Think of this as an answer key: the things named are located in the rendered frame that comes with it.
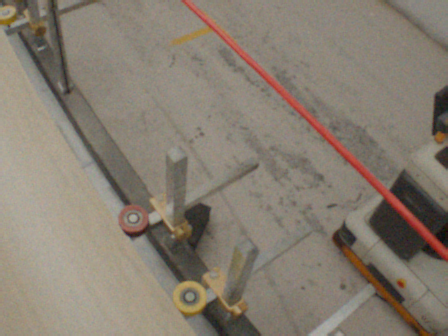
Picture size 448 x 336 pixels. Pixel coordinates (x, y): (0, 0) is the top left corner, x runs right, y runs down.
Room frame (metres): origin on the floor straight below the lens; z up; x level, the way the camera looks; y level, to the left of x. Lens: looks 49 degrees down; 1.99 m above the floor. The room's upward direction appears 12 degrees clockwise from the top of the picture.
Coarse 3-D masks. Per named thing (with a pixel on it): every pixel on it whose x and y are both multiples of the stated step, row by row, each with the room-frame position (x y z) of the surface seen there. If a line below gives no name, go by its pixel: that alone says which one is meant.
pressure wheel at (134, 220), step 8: (128, 208) 0.57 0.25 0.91; (136, 208) 0.57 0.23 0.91; (120, 216) 0.54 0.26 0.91; (128, 216) 0.55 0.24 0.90; (136, 216) 0.55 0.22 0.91; (144, 216) 0.55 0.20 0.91; (120, 224) 0.52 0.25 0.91; (128, 224) 0.52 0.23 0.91; (136, 224) 0.53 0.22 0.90; (144, 224) 0.53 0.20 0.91; (128, 232) 0.50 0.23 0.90; (136, 232) 0.51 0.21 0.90; (144, 232) 0.52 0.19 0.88
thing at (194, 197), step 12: (252, 156) 0.85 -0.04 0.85; (240, 168) 0.80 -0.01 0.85; (252, 168) 0.82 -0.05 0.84; (216, 180) 0.75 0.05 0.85; (228, 180) 0.75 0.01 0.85; (192, 192) 0.69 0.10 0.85; (204, 192) 0.70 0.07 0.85; (216, 192) 0.72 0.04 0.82; (192, 204) 0.66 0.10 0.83; (156, 216) 0.59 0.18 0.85; (132, 240) 0.52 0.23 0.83
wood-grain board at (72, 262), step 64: (0, 64) 0.97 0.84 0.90; (0, 128) 0.72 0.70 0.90; (0, 192) 0.52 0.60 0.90; (64, 192) 0.57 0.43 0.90; (0, 256) 0.35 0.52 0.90; (64, 256) 0.40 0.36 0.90; (128, 256) 0.44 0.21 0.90; (0, 320) 0.19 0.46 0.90; (64, 320) 0.24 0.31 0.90; (128, 320) 0.28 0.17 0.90
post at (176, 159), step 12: (168, 156) 0.58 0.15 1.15; (180, 156) 0.58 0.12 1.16; (168, 168) 0.58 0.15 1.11; (180, 168) 0.58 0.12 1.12; (168, 180) 0.58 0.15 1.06; (180, 180) 0.58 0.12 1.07; (168, 192) 0.58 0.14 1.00; (180, 192) 0.58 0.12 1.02; (168, 204) 0.58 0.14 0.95; (180, 204) 0.58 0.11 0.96; (168, 216) 0.58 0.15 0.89; (180, 216) 0.58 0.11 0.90; (168, 240) 0.58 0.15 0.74
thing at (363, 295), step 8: (368, 288) 0.50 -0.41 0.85; (360, 296) 0.47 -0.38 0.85; (368, 296) 0.48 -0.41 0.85; (352, 304) 0.45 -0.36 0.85; (360, 304) 0.45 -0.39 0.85; (336, 312) 0.42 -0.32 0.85; (344, 312) 0.42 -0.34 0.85; (352, 312) 0.43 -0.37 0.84; (328, 320) 0.40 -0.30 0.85; (336, 320) 0.40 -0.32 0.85; (320, 328) 0.37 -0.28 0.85; (328, 328) 0.38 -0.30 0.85
